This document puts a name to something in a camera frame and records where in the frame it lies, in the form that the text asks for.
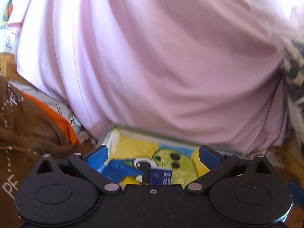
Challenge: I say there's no colourful striped bed cover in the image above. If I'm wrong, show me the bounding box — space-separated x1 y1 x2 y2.
9 80 97 147

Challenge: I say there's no brown PF patterned cloth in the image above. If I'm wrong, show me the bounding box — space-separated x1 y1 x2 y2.
1 77 95 227

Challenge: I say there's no grey tray with cartoon lining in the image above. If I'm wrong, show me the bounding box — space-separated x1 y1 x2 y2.
95 123 243 188

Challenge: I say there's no colourful cartoon wall poster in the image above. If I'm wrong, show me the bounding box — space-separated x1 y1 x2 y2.
1 0 13 29

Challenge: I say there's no pink draped sheet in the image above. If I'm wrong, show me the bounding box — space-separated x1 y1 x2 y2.
8 0 287 153

